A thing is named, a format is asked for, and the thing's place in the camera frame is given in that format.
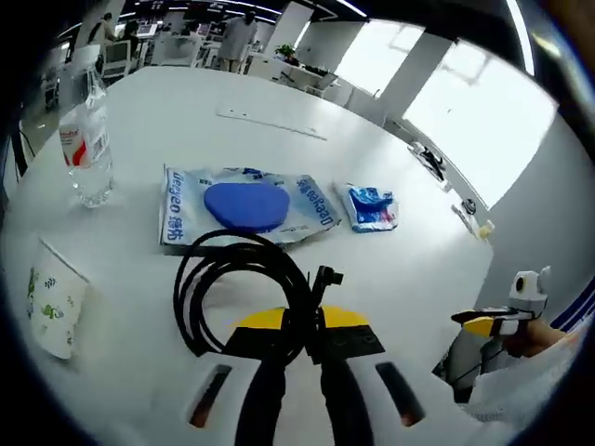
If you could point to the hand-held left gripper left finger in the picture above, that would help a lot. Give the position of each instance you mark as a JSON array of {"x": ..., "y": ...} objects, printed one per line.
[{"x": 232, "y": 395}]

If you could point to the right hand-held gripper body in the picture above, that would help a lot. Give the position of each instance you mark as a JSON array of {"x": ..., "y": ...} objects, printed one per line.
[{"x": 530, "y": 292}]

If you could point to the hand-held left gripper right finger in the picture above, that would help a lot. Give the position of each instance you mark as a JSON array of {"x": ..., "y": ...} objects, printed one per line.
[{"x": 367, "y": 395}]

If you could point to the blue tissue pack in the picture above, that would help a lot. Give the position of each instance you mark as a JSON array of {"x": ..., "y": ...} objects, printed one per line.
[{"x": 372, "y": 209}]

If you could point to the blue and white wipes pack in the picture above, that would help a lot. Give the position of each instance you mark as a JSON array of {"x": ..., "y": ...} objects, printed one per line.
[{"x": 246, "y": 206}]

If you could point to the white floral paper cup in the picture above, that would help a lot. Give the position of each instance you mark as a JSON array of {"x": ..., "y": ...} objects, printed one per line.
[{"x": 53, "y": 306}]

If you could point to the clear red-label plastic bottle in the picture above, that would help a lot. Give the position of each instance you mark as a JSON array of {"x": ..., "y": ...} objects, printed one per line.
[{"x": 88, "y": 148}]

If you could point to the person's right hand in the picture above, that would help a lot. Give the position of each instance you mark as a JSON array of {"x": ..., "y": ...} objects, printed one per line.
[{"x": 534, "y": 339}]

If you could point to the black device on table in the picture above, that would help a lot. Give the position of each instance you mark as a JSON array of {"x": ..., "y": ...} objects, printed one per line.
[{"x": 432, "y": 160}]

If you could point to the potted green plant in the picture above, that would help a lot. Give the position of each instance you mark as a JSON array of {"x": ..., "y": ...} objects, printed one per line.
[{"x": 286, "y": 52}]

